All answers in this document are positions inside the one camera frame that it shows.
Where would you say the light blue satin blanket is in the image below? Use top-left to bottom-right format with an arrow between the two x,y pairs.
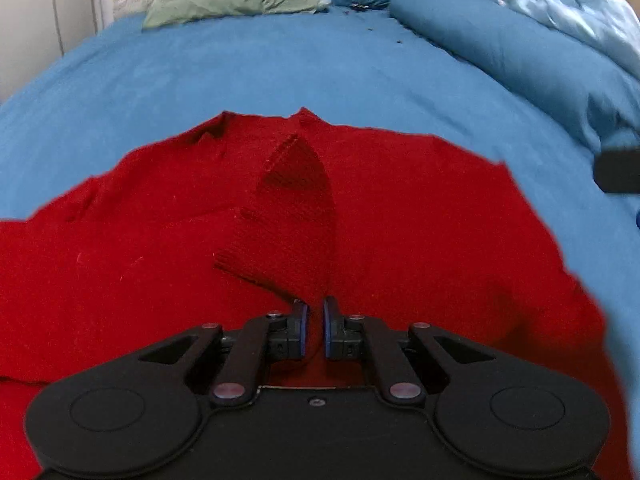
496,0 -> 640,81

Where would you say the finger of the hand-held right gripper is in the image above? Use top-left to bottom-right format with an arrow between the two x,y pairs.
593,144 -> 640,194

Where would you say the blue bed sheet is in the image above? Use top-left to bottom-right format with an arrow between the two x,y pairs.
0,2 -> 640,480

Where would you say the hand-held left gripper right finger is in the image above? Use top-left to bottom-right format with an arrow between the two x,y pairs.
322,296 -> 496,409

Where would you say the red knitted sweater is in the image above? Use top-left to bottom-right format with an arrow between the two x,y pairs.
0,106 -> 617,480

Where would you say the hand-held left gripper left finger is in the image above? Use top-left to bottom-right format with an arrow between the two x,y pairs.
138,300 -> 311,409

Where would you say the blue duvet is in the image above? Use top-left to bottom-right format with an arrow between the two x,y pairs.
389,0 -> 640,157

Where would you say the green cloth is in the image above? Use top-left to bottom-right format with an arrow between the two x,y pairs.
142,0 -> 332,29

